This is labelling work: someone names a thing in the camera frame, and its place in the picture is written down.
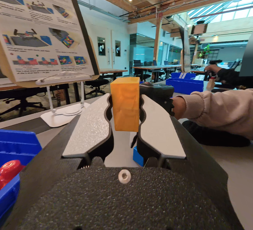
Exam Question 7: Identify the blue plastic storage bin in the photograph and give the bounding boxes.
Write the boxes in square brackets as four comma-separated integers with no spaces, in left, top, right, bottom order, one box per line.
[166,78,204,93]
[0,129,42,222]
[171,72,196,80]

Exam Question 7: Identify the pile of assorted mega blocks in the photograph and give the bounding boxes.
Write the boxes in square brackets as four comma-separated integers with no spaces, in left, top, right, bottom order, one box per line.
[0,160,26,190]

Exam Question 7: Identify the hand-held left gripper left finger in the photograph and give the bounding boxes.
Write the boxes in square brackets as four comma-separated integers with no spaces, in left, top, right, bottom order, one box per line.
[62,93,115,161]

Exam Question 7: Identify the person's right forearm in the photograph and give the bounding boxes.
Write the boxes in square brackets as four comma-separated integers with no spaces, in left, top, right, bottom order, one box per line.
[176,88,253,140]

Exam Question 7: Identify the brown-edged grey table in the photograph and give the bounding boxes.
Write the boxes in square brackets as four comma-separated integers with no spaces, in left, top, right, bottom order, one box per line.
[0,68,128,106]
[132,65,182,82]

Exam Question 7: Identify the green plant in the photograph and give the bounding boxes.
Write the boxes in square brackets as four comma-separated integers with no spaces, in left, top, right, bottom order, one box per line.
[199,44,212,58]

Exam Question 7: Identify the brown wooden column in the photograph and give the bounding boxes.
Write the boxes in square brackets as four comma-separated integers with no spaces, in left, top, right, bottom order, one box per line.
[153,13,163,61]

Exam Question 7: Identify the hanging light box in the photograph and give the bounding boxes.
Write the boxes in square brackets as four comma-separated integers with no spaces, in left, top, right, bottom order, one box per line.
[191,23,208,35]

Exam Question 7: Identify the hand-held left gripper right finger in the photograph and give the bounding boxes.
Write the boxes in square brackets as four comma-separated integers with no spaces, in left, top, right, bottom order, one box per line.
[136,94,187,162]

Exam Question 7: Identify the black office chair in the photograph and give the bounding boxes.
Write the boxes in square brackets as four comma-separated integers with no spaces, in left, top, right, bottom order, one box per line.
[133,59,151,82]
[84,78,110,97]
[0,90,47,116]

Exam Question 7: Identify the blue mega block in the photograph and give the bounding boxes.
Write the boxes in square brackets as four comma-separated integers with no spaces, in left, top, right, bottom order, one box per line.
[133,146,145,167]

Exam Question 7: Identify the person's right hand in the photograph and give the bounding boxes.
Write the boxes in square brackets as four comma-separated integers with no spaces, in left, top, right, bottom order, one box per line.
[172,96,187,120]

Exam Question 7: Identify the yellow two-stud mega block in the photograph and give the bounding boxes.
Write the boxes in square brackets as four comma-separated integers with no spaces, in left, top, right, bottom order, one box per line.
[110,77,141,132]

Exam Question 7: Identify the tall dark banner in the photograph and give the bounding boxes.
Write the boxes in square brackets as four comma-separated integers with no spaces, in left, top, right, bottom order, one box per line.
[179,26,191,72]

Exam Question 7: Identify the illustrated sign board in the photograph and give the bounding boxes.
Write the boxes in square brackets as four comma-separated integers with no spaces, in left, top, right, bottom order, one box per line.
[0,0,100,88]

